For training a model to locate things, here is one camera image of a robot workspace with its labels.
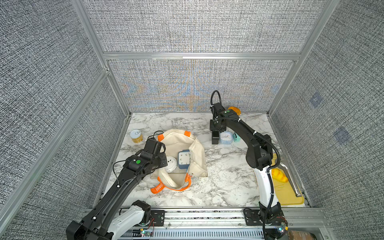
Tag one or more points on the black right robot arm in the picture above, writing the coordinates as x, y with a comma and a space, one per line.
262, 156

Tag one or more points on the large blue rectangular alarm clock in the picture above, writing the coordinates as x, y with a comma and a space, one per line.
184, 159

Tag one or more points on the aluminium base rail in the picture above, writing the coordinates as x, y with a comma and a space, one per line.
227, 224

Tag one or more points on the cream canvas bag orange handles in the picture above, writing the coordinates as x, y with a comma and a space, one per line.
180, 180

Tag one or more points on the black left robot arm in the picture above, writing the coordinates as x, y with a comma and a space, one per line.
101, 223

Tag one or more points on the yellow cutting board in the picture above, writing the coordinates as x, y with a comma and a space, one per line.
286, 195

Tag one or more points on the toy yellow bread loaf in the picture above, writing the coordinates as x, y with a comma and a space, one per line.
279, 175

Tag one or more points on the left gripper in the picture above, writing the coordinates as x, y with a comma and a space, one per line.
162, 155

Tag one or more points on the black rectangular clock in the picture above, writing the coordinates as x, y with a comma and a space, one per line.
215, 137

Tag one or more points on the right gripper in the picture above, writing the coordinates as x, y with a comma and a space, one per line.
212, 128

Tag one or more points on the yellow can white lid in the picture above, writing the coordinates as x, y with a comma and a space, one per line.
136, 136

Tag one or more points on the orange lid drink cup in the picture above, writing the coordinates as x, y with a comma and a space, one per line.
236, 110

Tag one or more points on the metal tongs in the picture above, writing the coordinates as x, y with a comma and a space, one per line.
291, 179

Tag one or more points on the light blue round alarm clock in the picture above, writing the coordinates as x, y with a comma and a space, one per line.
226, 138

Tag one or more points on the mint green cube clock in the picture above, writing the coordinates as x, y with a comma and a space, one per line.
236, 138

